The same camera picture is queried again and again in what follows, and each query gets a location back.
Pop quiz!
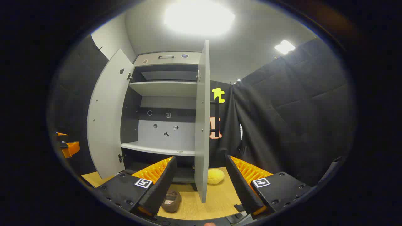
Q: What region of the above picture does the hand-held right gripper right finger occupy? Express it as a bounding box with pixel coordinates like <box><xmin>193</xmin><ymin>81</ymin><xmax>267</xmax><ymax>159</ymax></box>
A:
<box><xmin>225</xmin><ymin>154</ymin><xmax>313</xmax><ymax>220</ymax></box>

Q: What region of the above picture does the grey cabinet door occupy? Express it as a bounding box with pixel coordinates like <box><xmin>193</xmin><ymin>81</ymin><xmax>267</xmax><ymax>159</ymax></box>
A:
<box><xmin>194</xmin><ymin>40</ymin><xmax>211</xmax><ymax>203</ymax></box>
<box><xmin>87</xmin><ymin>49</ymin><xmax>135</xmax><ymax>179</ymax></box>

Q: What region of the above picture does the black right door handle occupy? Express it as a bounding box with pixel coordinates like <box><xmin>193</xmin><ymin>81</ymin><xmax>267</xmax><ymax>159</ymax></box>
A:
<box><xmin>214</xmin><ymin>100</ymin><xmax>220</xmax><ymax>138</ymax></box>

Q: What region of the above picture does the ceiling light panel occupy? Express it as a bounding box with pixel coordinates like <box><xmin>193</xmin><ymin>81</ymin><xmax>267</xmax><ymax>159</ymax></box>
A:
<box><xmin>163</xmin><ymin>0</ymin><xmax>236</xmax><ymax>37</ymax></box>
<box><xmin>274</xmin><ymin>39</ymin><xmax>296</xmax><ymax>55</ymax></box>

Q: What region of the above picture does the brown fluffy shoe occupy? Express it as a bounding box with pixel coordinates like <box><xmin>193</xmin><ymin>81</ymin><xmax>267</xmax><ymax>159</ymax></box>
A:
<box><xmin>161</xmin><ymin>189</ymin><xmax>182</xmax><ymax>213</ymax></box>

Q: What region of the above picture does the yellow plush toy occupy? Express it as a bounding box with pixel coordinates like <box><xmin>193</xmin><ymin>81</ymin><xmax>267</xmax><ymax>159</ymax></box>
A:
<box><xmin>207</xmin><ymin>169</ymin><xmax>225</xmax><ymax>185</ymax></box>

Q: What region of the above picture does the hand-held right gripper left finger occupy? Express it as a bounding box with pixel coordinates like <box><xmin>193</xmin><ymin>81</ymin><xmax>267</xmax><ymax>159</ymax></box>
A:
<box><xmin>94</xmin><ymin>156</ymin><xmax>177</xmax><ymax>217</ymax></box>

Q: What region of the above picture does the grey shoe cabinet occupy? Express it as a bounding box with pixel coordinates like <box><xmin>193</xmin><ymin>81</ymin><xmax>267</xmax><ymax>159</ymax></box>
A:
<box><xmin>121</xmin><ymin>51</ymin><xmax>204</xmax><ymax>184</ymax></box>

